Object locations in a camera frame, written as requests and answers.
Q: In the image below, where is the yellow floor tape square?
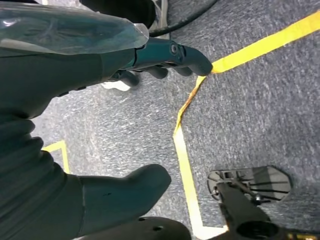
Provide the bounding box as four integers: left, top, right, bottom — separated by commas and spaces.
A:
172, 9, 320, 240

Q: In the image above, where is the ribbed grey left arm sleeve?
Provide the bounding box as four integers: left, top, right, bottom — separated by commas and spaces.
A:
0, 114, 85, 240

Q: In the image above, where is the thick black floor cable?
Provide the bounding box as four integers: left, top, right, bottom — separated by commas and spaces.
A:
149, 0, 218, 38

